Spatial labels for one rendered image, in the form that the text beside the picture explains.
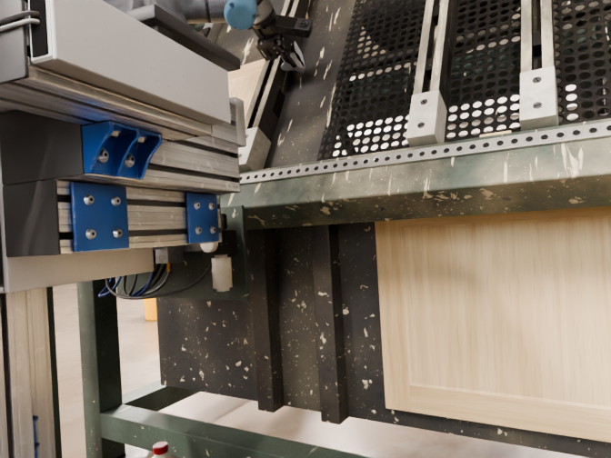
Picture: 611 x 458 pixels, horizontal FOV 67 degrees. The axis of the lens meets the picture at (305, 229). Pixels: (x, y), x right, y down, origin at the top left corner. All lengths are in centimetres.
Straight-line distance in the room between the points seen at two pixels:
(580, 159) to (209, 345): 124
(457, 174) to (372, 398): 70
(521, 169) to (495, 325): 42
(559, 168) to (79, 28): 77
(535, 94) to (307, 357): 92
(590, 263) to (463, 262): 26
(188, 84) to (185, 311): 124
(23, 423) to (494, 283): 96
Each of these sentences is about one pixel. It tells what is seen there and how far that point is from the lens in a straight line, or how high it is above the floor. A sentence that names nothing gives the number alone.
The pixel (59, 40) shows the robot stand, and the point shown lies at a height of 90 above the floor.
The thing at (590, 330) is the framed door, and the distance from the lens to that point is 119.
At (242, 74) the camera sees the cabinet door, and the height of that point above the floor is 127.
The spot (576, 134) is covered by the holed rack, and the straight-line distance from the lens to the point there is 97.
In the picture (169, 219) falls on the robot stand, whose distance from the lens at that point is 77.
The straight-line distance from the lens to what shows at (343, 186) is 105.
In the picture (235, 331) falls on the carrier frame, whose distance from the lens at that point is 158.
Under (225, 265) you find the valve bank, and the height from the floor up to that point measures 66.
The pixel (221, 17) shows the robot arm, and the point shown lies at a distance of 123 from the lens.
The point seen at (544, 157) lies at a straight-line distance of 95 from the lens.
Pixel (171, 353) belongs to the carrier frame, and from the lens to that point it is 181.
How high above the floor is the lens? 73
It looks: level
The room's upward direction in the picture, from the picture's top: 3 degrees counter-clockwise
